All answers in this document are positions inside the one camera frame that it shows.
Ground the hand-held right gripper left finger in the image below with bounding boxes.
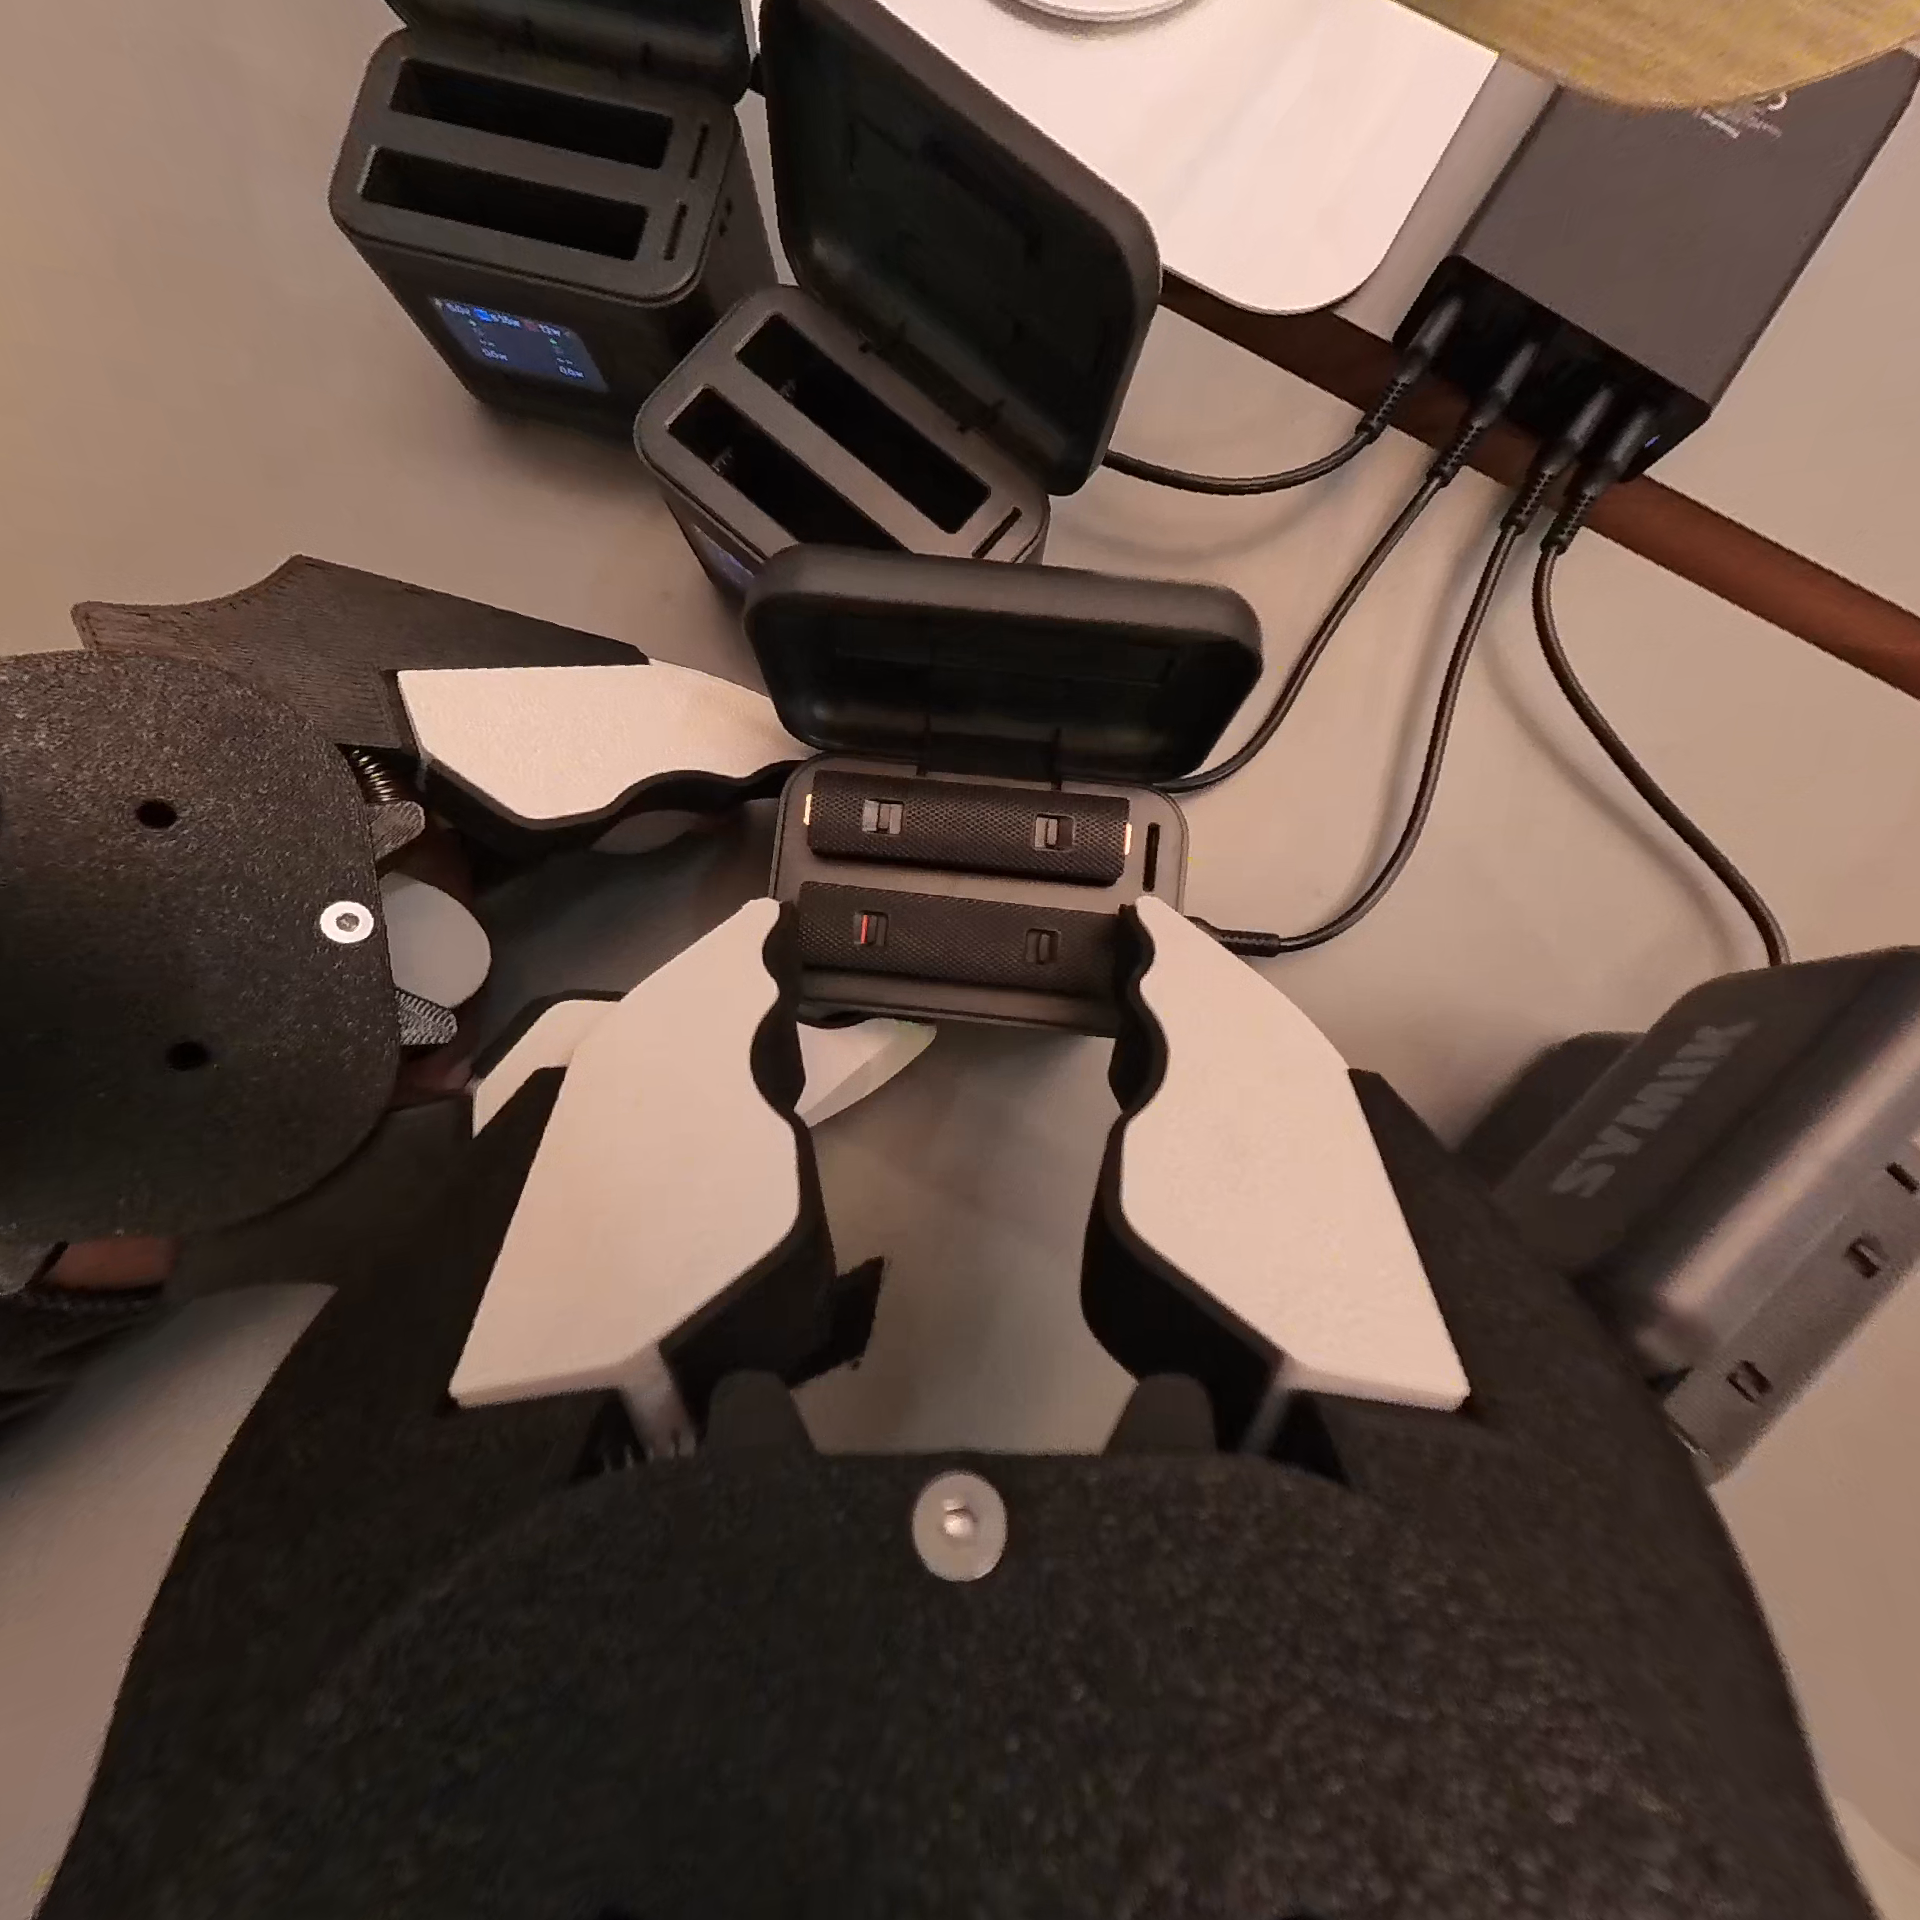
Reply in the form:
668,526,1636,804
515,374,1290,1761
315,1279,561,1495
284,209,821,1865
444,893,887,1442

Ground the white stand base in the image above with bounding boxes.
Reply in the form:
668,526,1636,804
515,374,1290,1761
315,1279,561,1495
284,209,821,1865
870,0,1562,318

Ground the black multi-port power hub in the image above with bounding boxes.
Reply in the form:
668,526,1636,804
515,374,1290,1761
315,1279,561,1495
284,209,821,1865
1396,45,1920,481

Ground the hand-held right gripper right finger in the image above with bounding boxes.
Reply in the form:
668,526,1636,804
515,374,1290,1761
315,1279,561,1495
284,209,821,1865
1086,893,1477,1447

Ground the black charging cable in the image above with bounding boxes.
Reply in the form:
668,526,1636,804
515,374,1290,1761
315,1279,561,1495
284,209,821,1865
1103,329,1441,498
1156,376,1517,798
1530,450,1796,968
1215,419,1577,956

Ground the black battery charging case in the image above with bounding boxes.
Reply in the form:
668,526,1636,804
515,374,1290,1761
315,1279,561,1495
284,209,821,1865
635,0,1166,601
329,0,776,421
742,550,1261,1411
1456,954,1920,1487

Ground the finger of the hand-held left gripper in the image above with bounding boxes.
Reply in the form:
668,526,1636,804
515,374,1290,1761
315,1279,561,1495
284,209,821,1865
472,995,625,1135
395,660,797,857

